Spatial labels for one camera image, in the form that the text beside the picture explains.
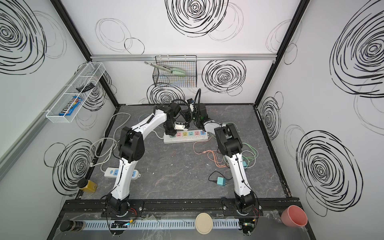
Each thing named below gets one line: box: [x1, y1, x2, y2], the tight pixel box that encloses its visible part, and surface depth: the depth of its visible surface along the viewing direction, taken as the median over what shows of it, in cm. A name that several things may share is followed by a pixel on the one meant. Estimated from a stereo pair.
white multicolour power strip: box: [163, 130, 209, 144], surface depth 100 cm
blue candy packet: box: [58, 96, 83, 116], surface depth 72 cm
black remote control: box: [75, 82, 95, 93], surface depth 82 cm
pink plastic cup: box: [281, 205, 308, 228], surface depth 64 cm
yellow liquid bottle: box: [77, 178, 98, 192], surface depth 76 cm
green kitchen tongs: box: [144, 61, 186, 76], surface depth 94 cm
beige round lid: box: [195, 212, 214, 235], surface depth 66 cm
